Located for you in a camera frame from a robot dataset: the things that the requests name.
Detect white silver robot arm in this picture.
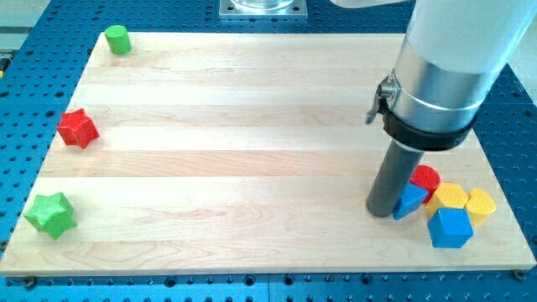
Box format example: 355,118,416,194
388,0,536,133

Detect blue triangle block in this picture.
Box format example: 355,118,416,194
393,183,429,220

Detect red star block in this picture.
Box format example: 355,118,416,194
56,108,100,148

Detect green star block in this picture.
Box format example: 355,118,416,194
24,192,77,240

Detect light wooden board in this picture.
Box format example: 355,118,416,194
1,33,535,277

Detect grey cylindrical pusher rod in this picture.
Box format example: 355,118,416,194
366,139,424,217

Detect black clamp with lever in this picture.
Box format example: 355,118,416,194
365,73,478,152

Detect red cylinder block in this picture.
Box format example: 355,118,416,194
410,164,441,204

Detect yellow hexagon block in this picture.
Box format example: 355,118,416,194
425,182,468,216

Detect green cylinder block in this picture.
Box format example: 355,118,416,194
104,24,132,55

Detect blue hexagon block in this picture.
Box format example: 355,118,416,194
427,208,474,248

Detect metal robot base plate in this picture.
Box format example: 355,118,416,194
218,0,308,19

